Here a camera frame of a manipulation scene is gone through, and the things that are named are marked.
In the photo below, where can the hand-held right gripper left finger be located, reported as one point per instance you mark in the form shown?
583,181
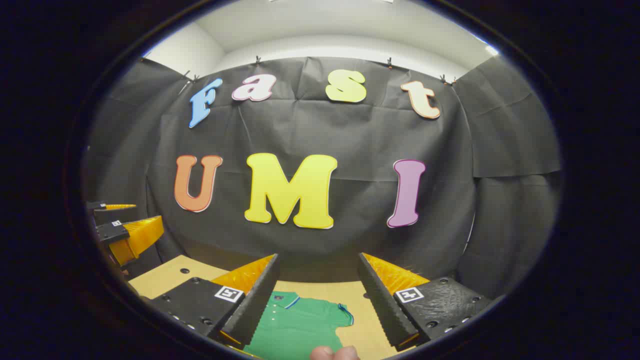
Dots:
255,305

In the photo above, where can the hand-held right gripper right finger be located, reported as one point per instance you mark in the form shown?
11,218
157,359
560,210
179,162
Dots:
380,305

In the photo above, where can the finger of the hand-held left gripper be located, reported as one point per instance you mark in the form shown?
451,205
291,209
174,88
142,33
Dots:
135,237
97,205

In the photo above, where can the green T-shirt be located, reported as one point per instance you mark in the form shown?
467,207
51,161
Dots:
300,325

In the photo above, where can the black backdrop cloth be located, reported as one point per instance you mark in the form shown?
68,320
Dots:
350,130

